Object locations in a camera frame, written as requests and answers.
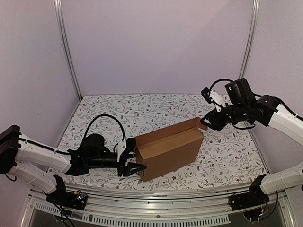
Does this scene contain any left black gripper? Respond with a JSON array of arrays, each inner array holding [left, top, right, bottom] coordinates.
[[87, 150, 146, 177]]

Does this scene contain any brown cardboard paper box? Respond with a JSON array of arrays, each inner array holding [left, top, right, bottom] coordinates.
[[134, 117, 207, 182]]

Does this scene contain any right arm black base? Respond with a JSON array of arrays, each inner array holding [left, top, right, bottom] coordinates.
[[228, 174, 269, 211]]

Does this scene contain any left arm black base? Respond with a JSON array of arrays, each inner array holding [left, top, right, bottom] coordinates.
[[46, 175, 88, 210]]

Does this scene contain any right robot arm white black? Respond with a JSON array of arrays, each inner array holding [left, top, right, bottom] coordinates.
[[200, 78, 303, 206]]

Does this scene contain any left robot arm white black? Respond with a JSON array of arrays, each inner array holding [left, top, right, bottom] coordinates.
[[0, 125, 146, 205]]

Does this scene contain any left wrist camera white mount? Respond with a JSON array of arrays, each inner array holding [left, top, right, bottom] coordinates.
[[113, 139, 127, 162]]

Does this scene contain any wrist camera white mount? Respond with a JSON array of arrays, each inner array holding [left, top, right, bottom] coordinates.
[[113, 139, 127, 162], [201, 87, 227, 112]]

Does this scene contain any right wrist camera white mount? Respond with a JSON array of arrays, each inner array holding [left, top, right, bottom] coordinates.
[[201, 87, 227, 112]]

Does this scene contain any left black braided cable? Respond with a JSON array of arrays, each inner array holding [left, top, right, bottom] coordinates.
[[85, 114, 126, 142]]

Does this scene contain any black braided cable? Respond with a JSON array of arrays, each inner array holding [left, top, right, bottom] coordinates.
[[85, 114, 126, 142], [209, 79, 303, 119]]

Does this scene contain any right black braided cable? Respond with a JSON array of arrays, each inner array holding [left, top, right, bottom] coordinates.
[[209, 79, 303, 119]]

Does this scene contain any front aluminium rail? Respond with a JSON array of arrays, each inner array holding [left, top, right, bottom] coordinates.
[[21, 183, 298, 227]]

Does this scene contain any right aluminium frame post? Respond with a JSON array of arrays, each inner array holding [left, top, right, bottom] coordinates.
[[238, 0, 260, 79]]

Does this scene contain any aluminium frame post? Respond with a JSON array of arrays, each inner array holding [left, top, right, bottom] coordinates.
[[54, 0, 83, 101], [238, 0, 260, 79]]

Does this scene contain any left aluminium frame post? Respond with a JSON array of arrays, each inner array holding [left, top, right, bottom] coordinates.
[[54, 0, 83, 101]]

